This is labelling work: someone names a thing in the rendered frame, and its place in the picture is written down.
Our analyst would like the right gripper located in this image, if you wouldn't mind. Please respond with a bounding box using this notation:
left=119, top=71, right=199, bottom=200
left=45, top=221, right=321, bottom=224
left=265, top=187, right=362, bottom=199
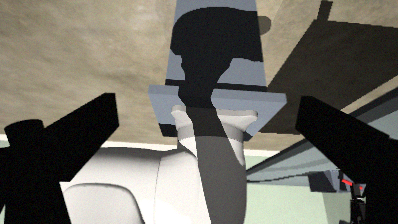
left=350, top=184, right=365, bottom=224

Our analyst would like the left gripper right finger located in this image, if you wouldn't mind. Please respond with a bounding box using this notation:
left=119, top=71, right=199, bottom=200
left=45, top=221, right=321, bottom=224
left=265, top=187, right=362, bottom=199
left=295, top=96, right=398, bottom=224

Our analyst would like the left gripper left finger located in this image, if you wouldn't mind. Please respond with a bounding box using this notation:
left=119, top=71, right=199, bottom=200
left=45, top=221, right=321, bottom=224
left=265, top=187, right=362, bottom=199
left=0, top=93, right=119, bottom=224

